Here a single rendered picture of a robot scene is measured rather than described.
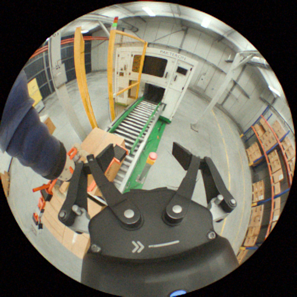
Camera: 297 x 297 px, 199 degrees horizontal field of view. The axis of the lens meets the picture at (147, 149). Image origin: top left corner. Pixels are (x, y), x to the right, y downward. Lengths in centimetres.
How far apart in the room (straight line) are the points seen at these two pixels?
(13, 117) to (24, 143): 10
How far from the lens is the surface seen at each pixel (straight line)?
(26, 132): 39
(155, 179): 173
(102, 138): 91
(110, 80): 135
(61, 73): 146
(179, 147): 16
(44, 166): 45
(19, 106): 37
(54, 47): 155
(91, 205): 122
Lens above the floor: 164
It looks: 59 degrees down
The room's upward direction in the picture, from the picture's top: 19 degrees clockwise
